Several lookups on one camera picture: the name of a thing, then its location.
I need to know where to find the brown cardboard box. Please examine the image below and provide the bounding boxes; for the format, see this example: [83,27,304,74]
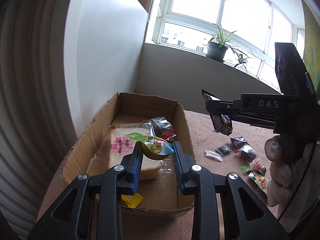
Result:
[60,93,194,217]

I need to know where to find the clear bag dark dried fruit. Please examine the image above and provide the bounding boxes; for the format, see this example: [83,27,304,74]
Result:
[141,116,177,140]

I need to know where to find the yellow candy wrapper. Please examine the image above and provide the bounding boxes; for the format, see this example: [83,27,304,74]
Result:
[121,193,144,208]

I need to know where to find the pink white candy wrapper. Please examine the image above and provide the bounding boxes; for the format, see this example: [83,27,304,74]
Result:
[204,150,223,162]

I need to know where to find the right hand white glove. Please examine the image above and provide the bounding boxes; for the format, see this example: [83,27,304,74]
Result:
[265,135,319,212]

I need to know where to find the brown Snickers bar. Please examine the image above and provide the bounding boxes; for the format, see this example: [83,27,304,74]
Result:
[231,137,248,150]
[202,89,233,136]

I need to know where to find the hanging map scroll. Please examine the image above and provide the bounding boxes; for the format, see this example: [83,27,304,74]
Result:
[302,0,320,101]

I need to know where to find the white window frame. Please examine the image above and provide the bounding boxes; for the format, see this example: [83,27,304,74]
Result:
[146,0,305,89]

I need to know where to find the potted spider plant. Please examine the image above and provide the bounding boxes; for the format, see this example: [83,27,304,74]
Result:
[206,23,249,70]

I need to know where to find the white cabinet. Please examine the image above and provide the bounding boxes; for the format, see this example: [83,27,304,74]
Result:
[63,0,148,137]

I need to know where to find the red green snack packet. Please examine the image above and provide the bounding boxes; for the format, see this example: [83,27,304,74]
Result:
[240,165,269,194]

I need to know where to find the white slatted radiator cover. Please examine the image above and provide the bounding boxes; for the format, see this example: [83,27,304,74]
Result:
[1,0,76,238]

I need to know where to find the clear red-striped candy wrapper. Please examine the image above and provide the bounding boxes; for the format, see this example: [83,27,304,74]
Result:
[249,158,267,174]

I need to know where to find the green jelly cup snack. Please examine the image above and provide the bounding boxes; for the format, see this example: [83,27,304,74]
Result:
[126,132,174,160]

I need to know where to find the small black candy wrapper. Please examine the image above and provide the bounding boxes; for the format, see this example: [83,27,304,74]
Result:
[215,144,233,157]

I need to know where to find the packaged toast bread slice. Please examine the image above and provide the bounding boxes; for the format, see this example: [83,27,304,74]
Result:
[91,123,173,182]

